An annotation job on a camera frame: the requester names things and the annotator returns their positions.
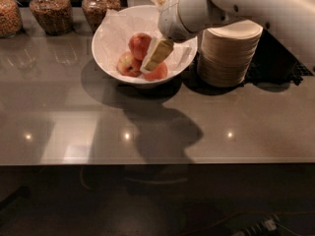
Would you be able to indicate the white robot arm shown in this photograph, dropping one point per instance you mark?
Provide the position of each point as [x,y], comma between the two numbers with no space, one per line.
[290,22]

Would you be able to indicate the front stack of paper bowls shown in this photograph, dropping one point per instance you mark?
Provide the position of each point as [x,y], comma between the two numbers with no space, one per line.
[226,53]

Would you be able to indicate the left glass jar of cereal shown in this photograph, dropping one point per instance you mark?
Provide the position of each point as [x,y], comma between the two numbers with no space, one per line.
[10,18]

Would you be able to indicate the left red-yellow apple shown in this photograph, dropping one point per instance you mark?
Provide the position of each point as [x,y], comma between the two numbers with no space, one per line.
[128,65]

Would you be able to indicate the right red apple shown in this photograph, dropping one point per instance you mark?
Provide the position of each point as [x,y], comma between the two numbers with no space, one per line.
[159,73]

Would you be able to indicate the glass jar of cereal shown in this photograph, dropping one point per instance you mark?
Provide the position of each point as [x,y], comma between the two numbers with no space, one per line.
[54,16]
[95,10]
[10,18]

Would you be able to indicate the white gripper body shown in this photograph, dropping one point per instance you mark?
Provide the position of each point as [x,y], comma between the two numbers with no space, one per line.
[171,19]

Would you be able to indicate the top red apple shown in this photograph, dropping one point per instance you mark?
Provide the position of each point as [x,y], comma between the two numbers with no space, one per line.
[139,44]

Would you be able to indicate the right glass jar of cereal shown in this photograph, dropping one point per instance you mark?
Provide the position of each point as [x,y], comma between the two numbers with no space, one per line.
[95,10]

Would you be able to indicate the black cutlery organizer tray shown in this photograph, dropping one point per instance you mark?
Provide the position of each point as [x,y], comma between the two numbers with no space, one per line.
[273,64]

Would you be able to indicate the white ceramic bowl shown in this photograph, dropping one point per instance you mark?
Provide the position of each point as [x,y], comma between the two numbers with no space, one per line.
[105,54]

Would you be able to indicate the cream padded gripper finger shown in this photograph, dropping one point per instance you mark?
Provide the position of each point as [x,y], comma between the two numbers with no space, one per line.
[159,49]

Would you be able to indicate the middle glass jar of cereal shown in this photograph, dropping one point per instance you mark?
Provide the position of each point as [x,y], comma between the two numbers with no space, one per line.
[54,16]

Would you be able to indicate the red apple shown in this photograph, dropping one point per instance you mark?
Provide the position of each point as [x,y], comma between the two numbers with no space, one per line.
[159,73]
[139,44]

